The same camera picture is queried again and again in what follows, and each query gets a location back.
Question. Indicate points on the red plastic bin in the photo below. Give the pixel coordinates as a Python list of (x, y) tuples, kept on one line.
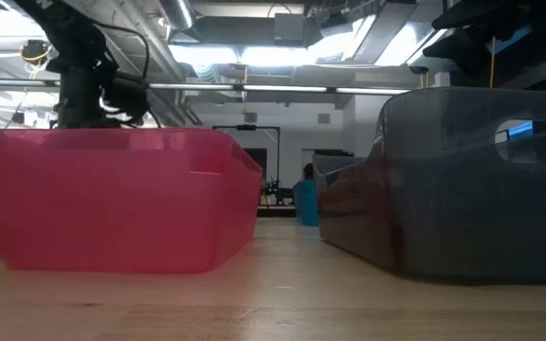
[(112, 203)]

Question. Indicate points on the teal plastic bin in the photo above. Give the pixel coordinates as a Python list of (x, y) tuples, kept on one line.
[(306, 203)]

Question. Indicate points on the dark grey plastic bin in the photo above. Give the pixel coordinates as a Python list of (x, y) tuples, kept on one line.
[(443, 199)]

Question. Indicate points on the long horizontal light bar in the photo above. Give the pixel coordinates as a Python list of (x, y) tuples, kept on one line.
[(254, 88)]

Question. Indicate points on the black background gantry frame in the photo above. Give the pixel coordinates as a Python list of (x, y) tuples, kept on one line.
[(278, 156)]

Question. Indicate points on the black aluminium table frame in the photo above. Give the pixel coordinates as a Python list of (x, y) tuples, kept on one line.
[(275, 211)]

